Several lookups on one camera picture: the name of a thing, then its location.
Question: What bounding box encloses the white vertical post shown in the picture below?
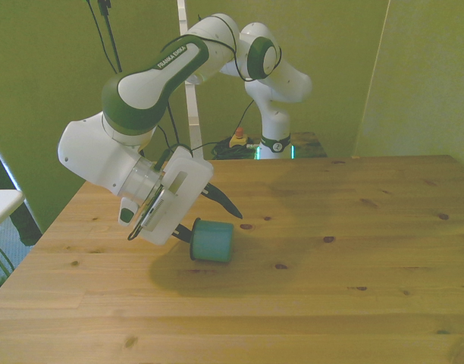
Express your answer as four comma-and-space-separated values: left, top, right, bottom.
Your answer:
177, 0, 203, 160

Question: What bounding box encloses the black camera stand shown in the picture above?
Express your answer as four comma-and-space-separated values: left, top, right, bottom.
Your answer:
97, 0, 123, 74

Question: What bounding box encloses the black camera cable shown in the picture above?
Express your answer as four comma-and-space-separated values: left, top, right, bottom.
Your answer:
83, 0, 119, 75

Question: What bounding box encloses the yellow emergency stop button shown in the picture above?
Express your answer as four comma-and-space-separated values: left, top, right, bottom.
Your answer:
227, 127, 252, 149

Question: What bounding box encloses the white shelf board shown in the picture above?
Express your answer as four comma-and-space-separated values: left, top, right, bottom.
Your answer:
0, 188, 24, 232

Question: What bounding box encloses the black cable coil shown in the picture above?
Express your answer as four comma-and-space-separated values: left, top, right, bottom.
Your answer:
211, 138, 262, 160

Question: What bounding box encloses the teal enamel mug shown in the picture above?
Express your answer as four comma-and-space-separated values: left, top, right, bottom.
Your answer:
189, 218, 235, 265

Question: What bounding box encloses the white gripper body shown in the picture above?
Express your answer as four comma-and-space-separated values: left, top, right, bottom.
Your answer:
140, 146, 215, 246

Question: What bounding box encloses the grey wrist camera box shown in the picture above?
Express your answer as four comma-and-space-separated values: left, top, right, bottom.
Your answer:
127, 187, 176, 242

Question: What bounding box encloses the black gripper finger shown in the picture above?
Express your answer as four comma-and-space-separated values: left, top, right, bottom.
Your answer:
174, 223, 196, 243
201, 183, 243, 220

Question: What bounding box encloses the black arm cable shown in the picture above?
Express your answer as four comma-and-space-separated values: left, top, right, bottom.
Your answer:
152, 14, 284, 171

